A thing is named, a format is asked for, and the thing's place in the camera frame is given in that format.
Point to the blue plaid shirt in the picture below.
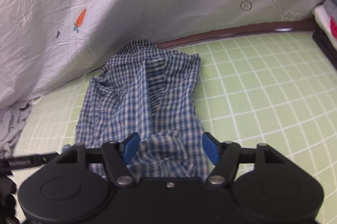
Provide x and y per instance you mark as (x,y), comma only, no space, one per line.
(150,91)

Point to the green grid mat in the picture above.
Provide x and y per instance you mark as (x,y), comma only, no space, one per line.
(274,95)

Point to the folded grey garment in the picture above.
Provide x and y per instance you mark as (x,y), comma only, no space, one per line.
(330,9)

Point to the folded red pink garment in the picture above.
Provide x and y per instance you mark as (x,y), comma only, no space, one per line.
(333,27)

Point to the dark brown table edge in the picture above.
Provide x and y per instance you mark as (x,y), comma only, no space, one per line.
(252,29)

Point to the crumpled grey t-shirt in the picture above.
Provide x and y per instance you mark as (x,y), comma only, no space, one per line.
(13,120)

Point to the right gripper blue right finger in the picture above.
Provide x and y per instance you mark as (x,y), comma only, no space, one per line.
(225,158)

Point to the white embroidered sheet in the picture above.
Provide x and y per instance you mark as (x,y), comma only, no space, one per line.
(131,2)

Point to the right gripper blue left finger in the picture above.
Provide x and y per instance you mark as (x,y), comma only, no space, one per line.
(117,156)

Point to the folded black garment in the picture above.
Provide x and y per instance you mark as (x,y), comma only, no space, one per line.
(325,45)

